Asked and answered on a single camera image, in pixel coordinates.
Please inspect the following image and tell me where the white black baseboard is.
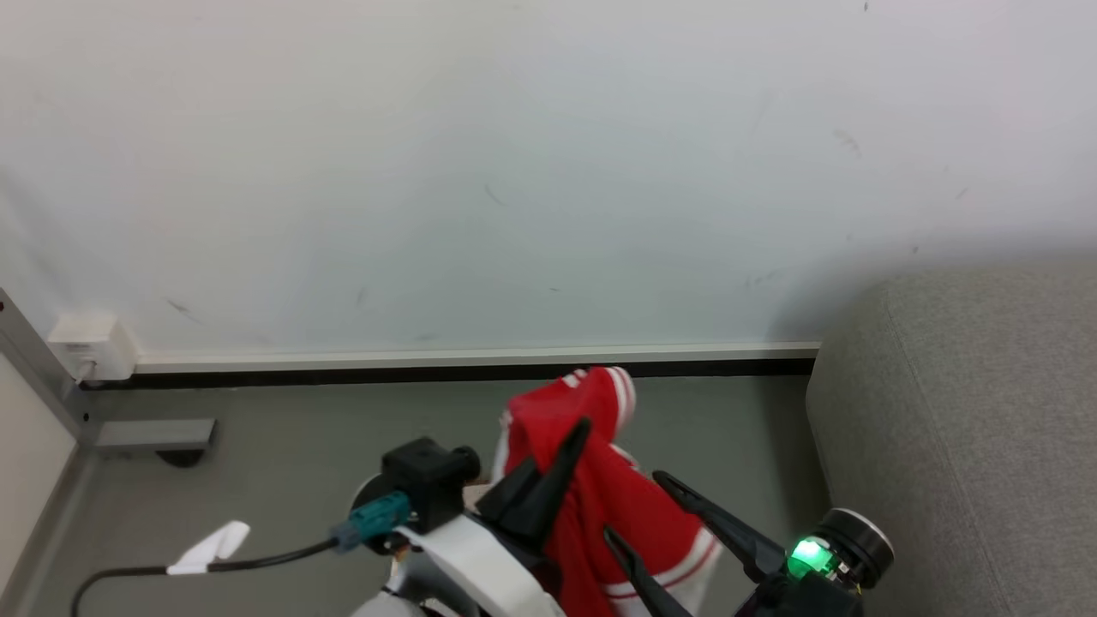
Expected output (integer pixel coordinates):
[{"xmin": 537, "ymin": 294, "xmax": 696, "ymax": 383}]
[{"xmin": 133, "ymin": 343, "xmax": 821, "ymax": 385}]

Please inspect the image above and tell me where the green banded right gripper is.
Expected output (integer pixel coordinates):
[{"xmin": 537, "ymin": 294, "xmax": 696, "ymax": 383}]
[{"xmin": 603, "ymin": 471, "xmax": 863, "ymax": 617}]

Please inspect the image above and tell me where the thin black cable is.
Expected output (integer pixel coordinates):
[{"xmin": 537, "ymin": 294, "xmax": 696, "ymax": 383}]
[{"xmin": 71, "ymin": 538, "xmax": 344, "ymax": 617}]

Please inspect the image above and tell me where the white side panel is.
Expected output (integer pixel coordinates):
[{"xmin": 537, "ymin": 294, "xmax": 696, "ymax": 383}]
[{"xmin": 0, "ymin": 351, "xmax": 80, "ymax": 601}]

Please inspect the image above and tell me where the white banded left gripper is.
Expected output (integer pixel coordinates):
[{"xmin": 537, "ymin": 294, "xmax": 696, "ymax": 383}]
[{"xmin": 394, "ymin": 417, "xmax": 593, "ymax": 617}]

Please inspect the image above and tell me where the teal cable connector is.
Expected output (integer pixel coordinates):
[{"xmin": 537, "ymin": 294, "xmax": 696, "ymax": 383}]
[{"xmin": 330, "ymin": 491, "xmax": 414, "ymax": 552}]

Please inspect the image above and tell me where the grey fabric sofa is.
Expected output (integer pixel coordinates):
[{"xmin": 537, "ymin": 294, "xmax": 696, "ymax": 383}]
[{"xmin": 806, "ymin": 257, "xmax": 1097, "ymax": 617}]

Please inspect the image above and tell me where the white cable tag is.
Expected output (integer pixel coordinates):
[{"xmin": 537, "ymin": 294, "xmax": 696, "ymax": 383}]
[{"xmin": 165, "ymin": 520, "xmax": 251, "ymax": 577}]

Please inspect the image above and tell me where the white wall socket box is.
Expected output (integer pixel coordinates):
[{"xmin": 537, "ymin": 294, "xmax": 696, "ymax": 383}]
[{"xmin": 47, "ymin": 313, "xmax": 139, "ymax": 382}]

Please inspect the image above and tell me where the red clothing with white stripes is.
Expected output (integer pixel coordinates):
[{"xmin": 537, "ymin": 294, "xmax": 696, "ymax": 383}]
[{"xmin": 493, "ymin": 366, "xmax": 722, "ymax": 617}]

